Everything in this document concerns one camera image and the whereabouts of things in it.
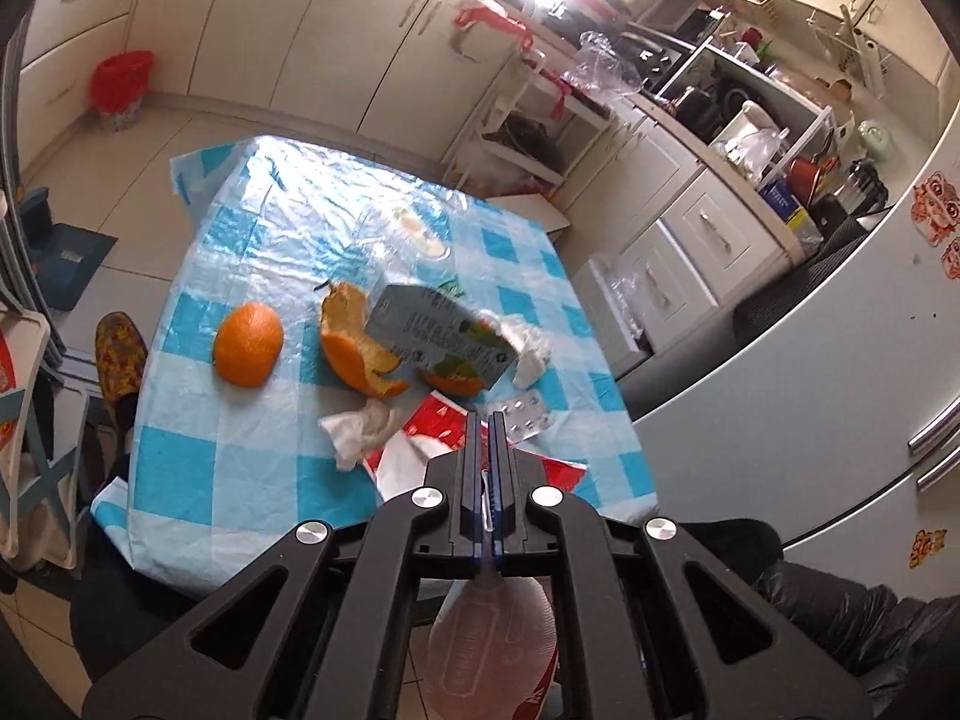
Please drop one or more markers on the white drawer cabinet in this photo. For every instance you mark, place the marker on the white drawer cabinet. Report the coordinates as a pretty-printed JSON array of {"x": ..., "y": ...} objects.
[{"x": 675, "y": 225}]

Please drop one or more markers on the red cup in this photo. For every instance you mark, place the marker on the red cup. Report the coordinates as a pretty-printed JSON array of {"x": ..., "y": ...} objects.
[{"x": 804, "y": 172}]

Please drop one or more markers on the black trash bag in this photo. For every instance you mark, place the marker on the black trash bag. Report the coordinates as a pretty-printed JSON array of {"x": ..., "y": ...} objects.
[{"x": 847, "y": 615}]

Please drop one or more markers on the white paper roll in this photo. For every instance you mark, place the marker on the white paper roll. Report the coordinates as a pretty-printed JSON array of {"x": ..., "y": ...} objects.
[{"x": 870, "y": 60}]

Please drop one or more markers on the small orange peel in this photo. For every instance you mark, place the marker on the small orange peel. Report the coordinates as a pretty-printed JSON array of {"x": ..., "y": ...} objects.
[{"x": 454, "y": 384}]

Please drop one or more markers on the black blender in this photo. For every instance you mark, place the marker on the black blender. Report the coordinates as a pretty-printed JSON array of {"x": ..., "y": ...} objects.
[{"x": 851, "y": 191}]

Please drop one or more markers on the large red cartoon sticker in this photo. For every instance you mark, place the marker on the large red cartoon sticker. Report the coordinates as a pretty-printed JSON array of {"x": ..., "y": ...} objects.
[{"x": 934, "y": 202}]

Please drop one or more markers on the clear plastic bag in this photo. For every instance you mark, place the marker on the clear plastic bag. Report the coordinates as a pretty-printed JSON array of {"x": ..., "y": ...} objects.
[
  {"x": 604, "y": 60},
  {"x": 622, "y": 292}
]

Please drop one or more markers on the patterned slipper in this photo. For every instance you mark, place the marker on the patterned slipper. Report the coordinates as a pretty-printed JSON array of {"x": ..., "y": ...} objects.
[{"x": 120, "y": 352}]

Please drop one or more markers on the red plastic bag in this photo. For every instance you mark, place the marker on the red plastic bag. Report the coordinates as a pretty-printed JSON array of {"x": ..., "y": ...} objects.
[{"x": 487, "y": 19}]

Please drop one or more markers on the blue dustpan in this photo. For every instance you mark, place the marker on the blue dustpan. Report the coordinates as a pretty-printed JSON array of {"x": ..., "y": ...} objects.
[{"x": 71, "y": 262}]

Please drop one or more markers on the red trash bin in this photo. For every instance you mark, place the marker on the red trash bin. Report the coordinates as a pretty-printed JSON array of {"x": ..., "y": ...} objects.
[{"x": 120, "y": 82}]

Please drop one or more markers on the translucent pink plastic bag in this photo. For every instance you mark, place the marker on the translucent pink plastic bag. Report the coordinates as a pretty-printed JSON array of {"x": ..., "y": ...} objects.
[{"x": 487, "y": 645}]

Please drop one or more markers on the flat cardboard piece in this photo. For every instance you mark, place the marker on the flat cardboard piece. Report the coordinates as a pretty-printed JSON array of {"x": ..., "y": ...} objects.
[{"x": 525, "y": 211}]

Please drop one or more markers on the blue box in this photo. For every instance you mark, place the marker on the blue box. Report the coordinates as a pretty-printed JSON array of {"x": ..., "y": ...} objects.
[{"x": 780, "y": 201}]

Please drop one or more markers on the white storage cart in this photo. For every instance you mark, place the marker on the white storage cart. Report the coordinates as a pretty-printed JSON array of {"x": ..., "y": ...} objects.
[{"x": 495, "y": 105}]

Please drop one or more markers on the red white plastic wrapper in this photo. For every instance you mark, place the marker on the red white plastic wrapper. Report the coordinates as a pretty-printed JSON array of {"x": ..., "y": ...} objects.
[{"x": 435, "y": 427}]

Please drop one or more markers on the whole orange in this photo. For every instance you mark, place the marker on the whole orange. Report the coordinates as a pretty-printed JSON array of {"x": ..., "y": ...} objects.
[{"x": 247, "y": 345}]

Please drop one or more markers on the red white stacked bowls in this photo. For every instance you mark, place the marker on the red white stacked bowls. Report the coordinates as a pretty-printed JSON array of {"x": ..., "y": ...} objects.
[{"x": 600, "y": 4}]

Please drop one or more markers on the small red cartoon sticker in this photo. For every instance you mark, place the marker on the small red cartoon sticker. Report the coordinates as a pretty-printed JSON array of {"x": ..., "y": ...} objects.
[{"x": 926, "y": 549}]

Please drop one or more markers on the grey sliding door frame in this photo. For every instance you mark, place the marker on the grey sliding door frame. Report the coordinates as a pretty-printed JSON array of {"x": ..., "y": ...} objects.
[{"x": 11, "y": 165}]

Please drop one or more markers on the cream kitchen cabinets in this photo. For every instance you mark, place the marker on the cream kitchen cabinets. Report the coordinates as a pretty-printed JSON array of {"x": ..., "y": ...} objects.
[{"x": 300, "y": 30}]

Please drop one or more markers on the white folding stool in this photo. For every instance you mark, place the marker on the white folding stool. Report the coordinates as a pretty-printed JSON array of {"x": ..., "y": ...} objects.
[{"x": 30, "y": 420}]

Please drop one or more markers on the grey drink carton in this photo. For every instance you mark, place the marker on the grey drink carton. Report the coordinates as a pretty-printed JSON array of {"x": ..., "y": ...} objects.
[{"x": 435, "y": 330}]

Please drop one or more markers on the large orange peel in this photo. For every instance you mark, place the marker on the large orange peel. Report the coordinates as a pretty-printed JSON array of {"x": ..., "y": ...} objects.
[{"x": 349, "y": 345}]

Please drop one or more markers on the blue broom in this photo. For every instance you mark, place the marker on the blue broom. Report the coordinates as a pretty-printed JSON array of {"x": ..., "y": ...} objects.
[{"x": 36, "y": 214}]

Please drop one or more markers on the white tissue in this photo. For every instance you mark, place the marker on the white tissue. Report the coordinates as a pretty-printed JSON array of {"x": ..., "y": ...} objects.
[
  {"x": 360, "y": 427},
  {"x": 529, "y": 356}
]

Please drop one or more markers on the grey refrigerator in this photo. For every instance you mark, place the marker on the grey refrigerator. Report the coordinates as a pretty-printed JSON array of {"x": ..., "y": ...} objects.
[{"x": 787, "y": 360}]

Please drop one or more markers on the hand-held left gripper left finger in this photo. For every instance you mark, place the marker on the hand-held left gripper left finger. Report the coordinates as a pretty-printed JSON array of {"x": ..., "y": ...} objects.
[{"x": 473, "y": 480}]

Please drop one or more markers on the crushed clear plastic bottle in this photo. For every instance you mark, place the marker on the crushed clear plastic bottle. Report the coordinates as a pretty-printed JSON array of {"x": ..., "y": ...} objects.
[{"x": 416, "y": 236}]

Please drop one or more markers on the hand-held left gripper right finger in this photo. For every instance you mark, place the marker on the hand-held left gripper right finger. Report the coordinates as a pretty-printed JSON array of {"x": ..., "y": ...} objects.
[{"x": 498, "y": 465}]

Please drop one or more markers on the silver pill blister pack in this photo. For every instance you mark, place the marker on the silver pill blister pack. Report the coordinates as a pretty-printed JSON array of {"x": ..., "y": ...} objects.
[{"x": 525, "y": 414}]

